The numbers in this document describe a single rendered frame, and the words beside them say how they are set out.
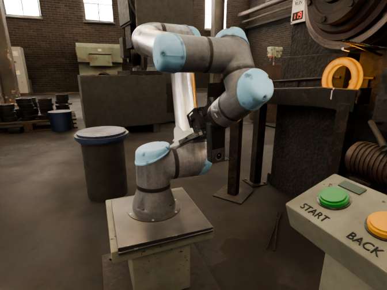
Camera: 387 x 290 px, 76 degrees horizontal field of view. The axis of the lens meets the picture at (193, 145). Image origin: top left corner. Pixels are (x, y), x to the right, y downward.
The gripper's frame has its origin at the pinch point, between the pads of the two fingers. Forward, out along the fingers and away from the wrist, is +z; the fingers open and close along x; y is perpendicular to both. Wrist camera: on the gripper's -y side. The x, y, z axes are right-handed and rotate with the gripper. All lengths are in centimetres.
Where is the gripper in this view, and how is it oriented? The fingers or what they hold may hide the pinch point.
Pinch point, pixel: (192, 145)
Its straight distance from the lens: 79.4
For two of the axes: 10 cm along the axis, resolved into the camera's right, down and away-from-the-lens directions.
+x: -8.6, 1.7, -4.8
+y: -2.9, -9.4, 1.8
